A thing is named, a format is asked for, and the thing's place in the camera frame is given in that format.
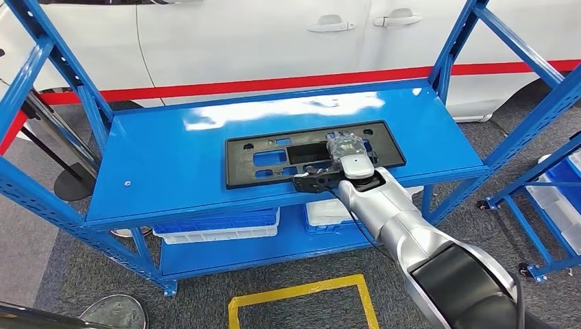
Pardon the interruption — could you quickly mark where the blue metal shelf rack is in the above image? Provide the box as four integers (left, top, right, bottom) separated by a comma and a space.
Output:
0, 0, 581, 299

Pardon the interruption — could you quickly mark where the white car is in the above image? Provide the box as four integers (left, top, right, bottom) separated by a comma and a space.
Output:
0, 0, 581, 124

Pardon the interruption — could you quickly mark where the white plastic crate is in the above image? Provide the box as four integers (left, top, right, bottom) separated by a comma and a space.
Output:
305, 186, 424, 228
153, 222, 279, 245

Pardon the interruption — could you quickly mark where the blue plastic bin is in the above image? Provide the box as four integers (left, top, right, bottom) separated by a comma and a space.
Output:
544, 156, 581, 215

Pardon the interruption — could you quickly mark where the blue wheeled shelf rack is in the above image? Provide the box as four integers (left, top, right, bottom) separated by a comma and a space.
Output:
476, 132, 581, 285

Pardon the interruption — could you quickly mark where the red barrier belt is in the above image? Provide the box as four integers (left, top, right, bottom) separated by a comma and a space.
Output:
0, 110, 29, 157

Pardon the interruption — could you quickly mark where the black stanchion post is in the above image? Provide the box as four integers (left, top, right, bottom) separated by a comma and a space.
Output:
20, 126, 97, 202

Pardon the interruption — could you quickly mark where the yellow tape square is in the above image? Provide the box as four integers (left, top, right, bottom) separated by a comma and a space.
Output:
227, 273, 380, 329

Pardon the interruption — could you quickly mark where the black plastic plate frame part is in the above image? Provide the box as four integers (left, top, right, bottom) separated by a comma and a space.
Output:
224, 120, 407, 191

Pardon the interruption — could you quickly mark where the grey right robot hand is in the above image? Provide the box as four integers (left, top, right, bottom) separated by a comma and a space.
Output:
326, 132, 371, 165

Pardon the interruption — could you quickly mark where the blue plastic crate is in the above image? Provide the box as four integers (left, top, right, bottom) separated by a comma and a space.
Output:
304, 206, 365, 236
153, 208, 280, 235

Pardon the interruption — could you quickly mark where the white plastic bin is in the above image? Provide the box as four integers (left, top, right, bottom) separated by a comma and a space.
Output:
526, 154, 581, 256

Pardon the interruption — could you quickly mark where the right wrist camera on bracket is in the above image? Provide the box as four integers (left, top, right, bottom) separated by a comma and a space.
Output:
291, 165, 346, 195

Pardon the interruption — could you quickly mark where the dark grey floor carpet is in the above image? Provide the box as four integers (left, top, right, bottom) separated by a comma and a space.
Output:
34, 79, 581, 329

